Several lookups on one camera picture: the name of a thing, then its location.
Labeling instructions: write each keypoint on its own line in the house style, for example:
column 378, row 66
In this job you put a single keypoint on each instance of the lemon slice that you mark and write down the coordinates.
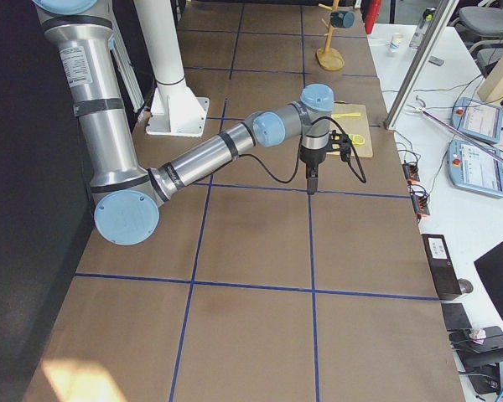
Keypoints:
column 357, row 140

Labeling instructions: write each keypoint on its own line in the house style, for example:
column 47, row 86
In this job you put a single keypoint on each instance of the white paper cup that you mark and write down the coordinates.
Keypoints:
column 395, row 42

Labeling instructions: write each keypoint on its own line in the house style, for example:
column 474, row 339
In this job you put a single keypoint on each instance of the black box with label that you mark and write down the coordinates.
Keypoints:
column 441, row 267

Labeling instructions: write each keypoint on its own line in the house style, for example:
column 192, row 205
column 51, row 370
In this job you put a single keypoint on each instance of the orange power strip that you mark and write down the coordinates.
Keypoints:
column 418, row 194

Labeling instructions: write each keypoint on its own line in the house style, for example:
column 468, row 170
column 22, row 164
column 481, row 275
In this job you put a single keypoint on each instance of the teach pendant tablet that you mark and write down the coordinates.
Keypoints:
column 478, row 119
column 473, row 170

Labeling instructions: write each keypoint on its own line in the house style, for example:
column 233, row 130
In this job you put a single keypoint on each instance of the red object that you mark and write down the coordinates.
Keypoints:
column 372, row 13

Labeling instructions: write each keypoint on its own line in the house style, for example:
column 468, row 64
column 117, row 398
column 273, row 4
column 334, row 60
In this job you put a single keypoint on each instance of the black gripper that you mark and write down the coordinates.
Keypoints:
column 312, row 157

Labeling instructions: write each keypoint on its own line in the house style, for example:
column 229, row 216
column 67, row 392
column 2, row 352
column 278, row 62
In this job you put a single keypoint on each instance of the aluminium frame post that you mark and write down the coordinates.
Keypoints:
column 440, row 20

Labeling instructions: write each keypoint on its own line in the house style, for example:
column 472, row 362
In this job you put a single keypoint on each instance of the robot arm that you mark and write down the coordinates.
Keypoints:
column 128, row 196

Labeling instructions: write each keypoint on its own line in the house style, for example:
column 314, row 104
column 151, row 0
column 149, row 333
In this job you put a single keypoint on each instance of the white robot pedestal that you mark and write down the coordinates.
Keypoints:
column 175, row 110

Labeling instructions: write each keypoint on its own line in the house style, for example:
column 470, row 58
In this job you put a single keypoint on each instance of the bamboo cutting board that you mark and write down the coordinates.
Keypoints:
column 356, row 126

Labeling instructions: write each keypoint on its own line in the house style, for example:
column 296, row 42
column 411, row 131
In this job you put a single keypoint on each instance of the teal ribbed mug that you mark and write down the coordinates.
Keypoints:
column 341, row 19

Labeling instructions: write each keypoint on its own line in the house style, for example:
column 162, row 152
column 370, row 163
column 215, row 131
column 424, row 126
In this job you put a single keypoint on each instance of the yellow plastic knife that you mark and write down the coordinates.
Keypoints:
column 346, row 115

